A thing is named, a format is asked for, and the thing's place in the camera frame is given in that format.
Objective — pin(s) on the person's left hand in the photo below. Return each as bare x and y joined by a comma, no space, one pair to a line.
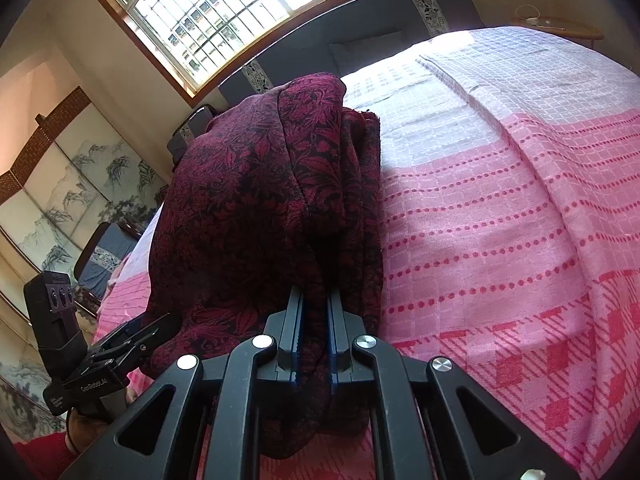
80,427

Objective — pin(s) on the dark armchair with grey cushion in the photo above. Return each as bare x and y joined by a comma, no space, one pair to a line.
192,132

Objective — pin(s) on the wooden side table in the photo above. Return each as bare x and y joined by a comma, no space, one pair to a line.
565,30

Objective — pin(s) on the grey cushion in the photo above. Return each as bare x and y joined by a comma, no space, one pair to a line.
370,52

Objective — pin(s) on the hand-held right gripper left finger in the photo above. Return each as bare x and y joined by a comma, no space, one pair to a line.
298,330

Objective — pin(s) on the dark red patterned garment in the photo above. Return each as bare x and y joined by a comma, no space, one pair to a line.
240,185

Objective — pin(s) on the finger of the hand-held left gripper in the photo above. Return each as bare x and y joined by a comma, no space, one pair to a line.
127,352
152,327

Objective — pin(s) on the painted folding screen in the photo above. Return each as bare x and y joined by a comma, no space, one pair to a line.
55,195

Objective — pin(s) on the dark grey headboard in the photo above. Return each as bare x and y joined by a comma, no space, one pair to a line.
350,20

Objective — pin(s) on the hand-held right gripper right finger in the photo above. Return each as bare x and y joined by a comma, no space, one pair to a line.
334,330

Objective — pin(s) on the dark chair with grey cushion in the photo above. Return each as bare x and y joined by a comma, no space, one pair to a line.
100,260

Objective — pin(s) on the wooden framed window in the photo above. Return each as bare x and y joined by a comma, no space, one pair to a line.
200,15

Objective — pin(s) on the pink checked blanket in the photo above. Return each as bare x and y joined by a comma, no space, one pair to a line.
500,210

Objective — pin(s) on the person's red clothing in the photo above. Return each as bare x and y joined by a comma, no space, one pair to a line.
42,457

